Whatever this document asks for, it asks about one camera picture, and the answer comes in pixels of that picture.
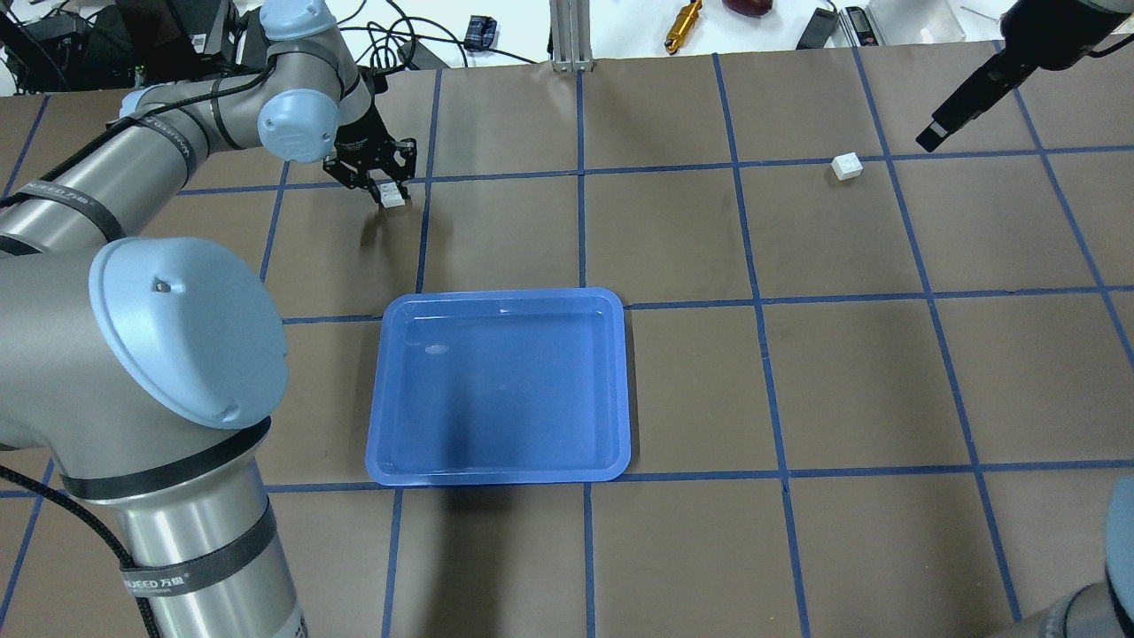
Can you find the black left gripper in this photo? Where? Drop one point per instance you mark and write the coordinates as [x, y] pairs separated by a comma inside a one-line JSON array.
[[362, 143]]

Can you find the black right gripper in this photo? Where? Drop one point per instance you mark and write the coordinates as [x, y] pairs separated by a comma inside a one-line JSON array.
[[1035, 46]]

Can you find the white block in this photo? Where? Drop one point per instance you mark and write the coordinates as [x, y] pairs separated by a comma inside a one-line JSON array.
[[390, 194], [847, 166]]

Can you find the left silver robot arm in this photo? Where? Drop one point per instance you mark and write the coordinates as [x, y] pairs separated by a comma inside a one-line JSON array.
[[150, 367]]

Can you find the blue plastic tray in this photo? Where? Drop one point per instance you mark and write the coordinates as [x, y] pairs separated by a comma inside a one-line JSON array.
[[501, 388]]

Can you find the clear plastic lidded box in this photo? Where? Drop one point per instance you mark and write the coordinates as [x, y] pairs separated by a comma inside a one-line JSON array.
[[914, 22]]

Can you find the small blue black device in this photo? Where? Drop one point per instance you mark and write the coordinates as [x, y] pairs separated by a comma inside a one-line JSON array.
[[481, 33]]

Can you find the black power adapter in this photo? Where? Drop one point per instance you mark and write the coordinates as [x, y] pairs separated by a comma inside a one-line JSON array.
[[819, 29]]

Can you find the aluminium frame post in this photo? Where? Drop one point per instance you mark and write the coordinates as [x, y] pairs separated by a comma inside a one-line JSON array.
[[570, 29]]

